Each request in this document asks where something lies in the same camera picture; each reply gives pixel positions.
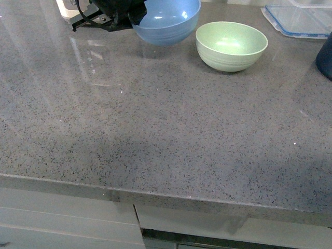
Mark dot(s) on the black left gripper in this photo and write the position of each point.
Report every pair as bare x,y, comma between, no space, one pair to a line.
110,15

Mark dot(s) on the blue plastic bowl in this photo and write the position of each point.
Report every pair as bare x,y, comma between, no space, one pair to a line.
168,22

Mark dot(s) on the green plastic bowl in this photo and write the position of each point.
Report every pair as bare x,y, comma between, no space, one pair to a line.
229,46

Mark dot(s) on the cream two-slot toaster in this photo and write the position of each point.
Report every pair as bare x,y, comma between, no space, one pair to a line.
68,9

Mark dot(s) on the clear plastic food container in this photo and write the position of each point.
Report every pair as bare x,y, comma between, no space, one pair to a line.
300,19

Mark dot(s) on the dark blue saucepan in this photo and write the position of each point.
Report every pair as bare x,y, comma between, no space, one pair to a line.
324,58

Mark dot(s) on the white cabinet drawer left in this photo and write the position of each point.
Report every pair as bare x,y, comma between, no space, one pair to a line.
41,220

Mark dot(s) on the white cabinet drawer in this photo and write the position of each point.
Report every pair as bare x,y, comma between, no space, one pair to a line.
41,220
212,230

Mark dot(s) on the white cabinet drawer right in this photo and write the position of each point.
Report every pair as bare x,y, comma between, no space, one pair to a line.
212,230

